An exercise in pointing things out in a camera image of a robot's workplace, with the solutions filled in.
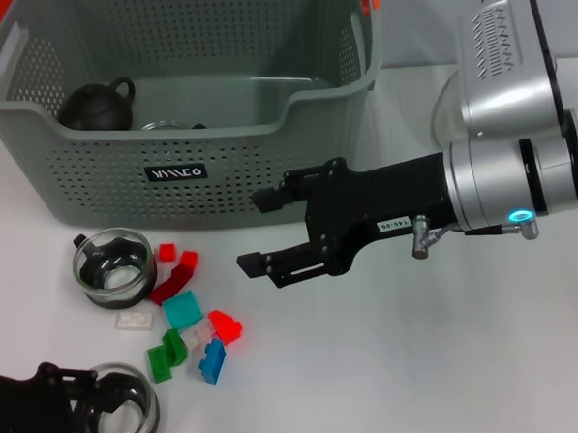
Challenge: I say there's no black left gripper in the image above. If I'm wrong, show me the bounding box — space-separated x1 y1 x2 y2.
0 357 137 433

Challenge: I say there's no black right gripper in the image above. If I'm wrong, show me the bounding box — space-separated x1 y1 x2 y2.
230 149 461 292

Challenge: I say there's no glass teacup black sleeve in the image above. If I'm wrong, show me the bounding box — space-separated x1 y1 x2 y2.
70 225 158 314
140 116 211 134
66 359 162 433

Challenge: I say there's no grey perforated storage basket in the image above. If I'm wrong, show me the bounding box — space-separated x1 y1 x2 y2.
0 0 395 241

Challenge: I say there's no green brick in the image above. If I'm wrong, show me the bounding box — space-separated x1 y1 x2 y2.
144 327 191 383

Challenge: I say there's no white flat brick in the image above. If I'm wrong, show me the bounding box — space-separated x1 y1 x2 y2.
114 308 156 332

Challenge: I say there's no bright red sloped brick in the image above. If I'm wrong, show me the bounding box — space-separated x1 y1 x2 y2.
205 308 246 348

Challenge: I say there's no dark red long brick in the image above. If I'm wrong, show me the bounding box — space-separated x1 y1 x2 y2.
147 263 198 306

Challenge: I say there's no teal square brick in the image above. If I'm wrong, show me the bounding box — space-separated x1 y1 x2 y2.
160 288 204 330

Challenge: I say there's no clear translucent brick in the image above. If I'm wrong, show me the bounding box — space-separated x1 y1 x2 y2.
177 317 217 351

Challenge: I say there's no blue brick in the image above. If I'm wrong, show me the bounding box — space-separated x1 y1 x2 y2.
197 338 229 387

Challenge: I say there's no black clay teapot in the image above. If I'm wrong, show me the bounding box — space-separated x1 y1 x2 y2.
56 75 139 134

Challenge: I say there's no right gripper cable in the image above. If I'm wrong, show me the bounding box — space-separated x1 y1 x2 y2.
409 206 540 261

